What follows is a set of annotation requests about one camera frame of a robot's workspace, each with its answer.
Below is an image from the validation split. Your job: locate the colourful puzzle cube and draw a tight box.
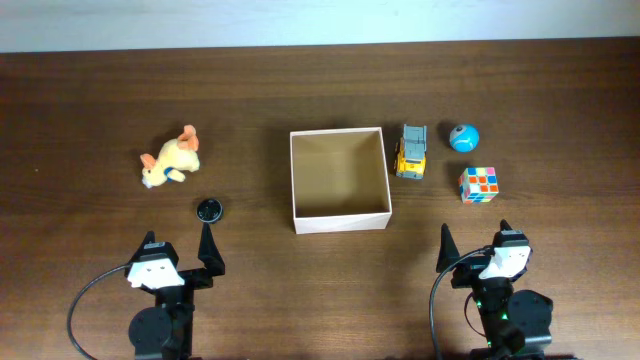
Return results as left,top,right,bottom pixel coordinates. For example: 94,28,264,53
458,167,499,204

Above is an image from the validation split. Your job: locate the yellow grey toy truck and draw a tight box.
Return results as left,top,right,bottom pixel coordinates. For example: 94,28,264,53
394,124,428,180

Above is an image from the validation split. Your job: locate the pink cardboard box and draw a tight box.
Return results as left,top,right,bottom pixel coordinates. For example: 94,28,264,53
289,127,393,235

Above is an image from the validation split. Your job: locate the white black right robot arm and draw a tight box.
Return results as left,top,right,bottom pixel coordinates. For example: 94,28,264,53
428,220,554,359

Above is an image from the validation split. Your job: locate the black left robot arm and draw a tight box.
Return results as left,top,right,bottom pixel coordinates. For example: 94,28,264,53
126,223,225,360

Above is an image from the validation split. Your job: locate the black round puck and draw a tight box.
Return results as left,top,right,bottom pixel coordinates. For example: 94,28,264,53
196,198,224,224

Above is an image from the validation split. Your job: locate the yellow plush bunny toy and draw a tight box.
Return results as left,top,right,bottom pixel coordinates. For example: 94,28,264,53
140,125,200,189

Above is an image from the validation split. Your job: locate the blue white ball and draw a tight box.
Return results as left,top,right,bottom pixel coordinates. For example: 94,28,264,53
449,124,480,153

